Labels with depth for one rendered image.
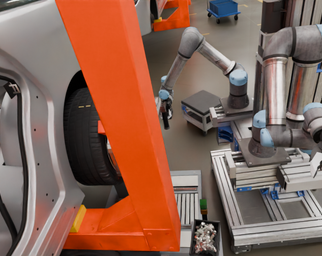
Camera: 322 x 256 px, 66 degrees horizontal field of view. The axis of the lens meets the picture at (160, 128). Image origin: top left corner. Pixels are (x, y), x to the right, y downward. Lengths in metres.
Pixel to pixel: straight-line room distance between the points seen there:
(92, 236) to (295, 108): 1.19
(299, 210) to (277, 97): 1.11
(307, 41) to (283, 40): 0.09
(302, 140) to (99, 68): 0.78
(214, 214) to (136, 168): 1.32
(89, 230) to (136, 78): 0.95
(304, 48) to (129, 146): 0.77
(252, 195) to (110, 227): 1.12
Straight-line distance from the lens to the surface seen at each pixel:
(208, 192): 2.30
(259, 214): 1.94
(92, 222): 1.47
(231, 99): 1.79
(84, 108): 1.46
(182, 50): 1.64
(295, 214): 1.99
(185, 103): 2.83
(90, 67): 0.74
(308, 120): 1.02
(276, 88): 1.08
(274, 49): 1.12
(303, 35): 1.14
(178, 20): 4.98
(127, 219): 1.26
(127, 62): 0.71
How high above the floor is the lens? 1.80
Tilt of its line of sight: 36 degrees down
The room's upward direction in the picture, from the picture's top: 12 degrees counter-clockwise
